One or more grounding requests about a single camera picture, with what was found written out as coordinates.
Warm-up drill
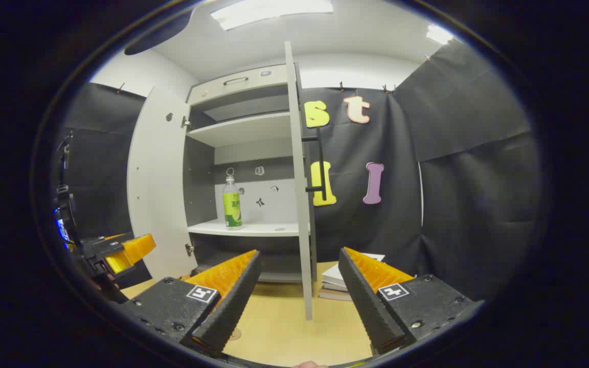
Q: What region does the white book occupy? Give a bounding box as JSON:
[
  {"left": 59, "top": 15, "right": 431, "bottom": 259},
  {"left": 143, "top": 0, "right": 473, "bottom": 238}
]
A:
[{"left": 321, "top": 253, "right": 386, "bottom": 292}]

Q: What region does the white cabinet door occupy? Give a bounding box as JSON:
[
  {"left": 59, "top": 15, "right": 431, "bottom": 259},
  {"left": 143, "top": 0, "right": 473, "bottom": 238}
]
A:
[
  {"left": 127, "top": 86, "right": 199, "bottom": 282},
  {"left": 284, "top": 41, "right": 327, "bottom": 321}
]

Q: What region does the black backdrop cloth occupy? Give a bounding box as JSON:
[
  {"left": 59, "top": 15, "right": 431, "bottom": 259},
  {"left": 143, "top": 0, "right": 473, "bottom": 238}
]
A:
[
  {"left": 300, "top": 41, "right": 543, "bottom": 302},
  {"left": 57, "top": 82, "right": 147, "bottom": 289}
]

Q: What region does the long ceiling light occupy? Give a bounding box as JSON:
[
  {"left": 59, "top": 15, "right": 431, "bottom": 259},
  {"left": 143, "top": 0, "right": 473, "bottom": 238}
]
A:
[{"left": 210, "top": 0, "right": 334, "bottom": 31}]

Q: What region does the green label plastic bottle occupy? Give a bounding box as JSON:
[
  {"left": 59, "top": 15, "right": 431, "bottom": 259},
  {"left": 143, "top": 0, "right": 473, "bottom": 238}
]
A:
[{"left": 222, "top": 176, "right": 243, "bottom": 231}]

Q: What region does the white cabinet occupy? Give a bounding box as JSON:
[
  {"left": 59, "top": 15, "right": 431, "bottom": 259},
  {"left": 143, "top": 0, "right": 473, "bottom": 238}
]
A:
[{"left": 183, "top": 64, "right": 311, "bottom": 284}]

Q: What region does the small ceiling light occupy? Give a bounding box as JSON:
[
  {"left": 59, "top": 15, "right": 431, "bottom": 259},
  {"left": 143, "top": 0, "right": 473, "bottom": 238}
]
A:
[{"left": 426, "top": 24, "right": 455, "bottom": 45}]

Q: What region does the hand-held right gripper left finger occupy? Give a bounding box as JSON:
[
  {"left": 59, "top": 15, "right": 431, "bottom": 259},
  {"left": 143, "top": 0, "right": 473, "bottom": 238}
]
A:
[{"left": 120, "top": 249, "right": 262, "bottom": 354}]

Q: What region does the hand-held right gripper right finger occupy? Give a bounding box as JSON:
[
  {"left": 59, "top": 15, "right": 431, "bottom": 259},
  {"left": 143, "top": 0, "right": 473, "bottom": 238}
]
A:
[{"left": 338, "top": 247, "right": 485, "bottom": 356}]

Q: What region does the brown book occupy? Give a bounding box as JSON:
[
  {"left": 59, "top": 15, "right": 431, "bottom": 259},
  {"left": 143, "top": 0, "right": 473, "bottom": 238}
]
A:
[{"left": 319, "top": 289, "right": 354, "bottom": 302}]

